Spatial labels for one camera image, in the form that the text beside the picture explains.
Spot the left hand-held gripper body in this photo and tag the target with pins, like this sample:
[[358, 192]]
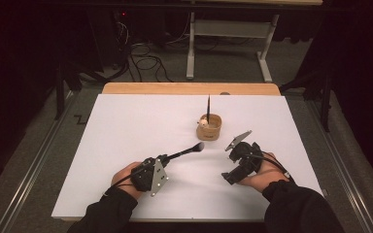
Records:
[[158, 178]]

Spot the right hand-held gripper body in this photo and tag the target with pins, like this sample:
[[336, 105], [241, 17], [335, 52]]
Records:
[[249, 155]]

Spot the tan wooden pen holder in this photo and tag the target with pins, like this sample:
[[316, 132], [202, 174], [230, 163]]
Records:
[[209, 131]]

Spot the thin black gold-tipped pen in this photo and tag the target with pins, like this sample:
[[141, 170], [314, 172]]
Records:
[[208, 110]]

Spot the person's right hand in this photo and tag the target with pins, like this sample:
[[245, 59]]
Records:
[[267, 174]]

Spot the person's left hand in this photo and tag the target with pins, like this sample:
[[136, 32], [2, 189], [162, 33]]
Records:
[[123, 176]]

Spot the white board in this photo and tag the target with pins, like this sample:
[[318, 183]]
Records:
[[162, 129]]

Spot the wooden table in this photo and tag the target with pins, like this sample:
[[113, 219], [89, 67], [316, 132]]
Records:
[[187, 88]]

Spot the black metal stand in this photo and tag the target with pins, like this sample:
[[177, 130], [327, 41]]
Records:
[[59, 90], [326, 97]]

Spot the metal floor rail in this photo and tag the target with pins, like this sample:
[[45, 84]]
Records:
[[29, 181], [346, 181]]

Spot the white desk frame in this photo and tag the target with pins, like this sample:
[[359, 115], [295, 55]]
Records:
[[230, 28]]

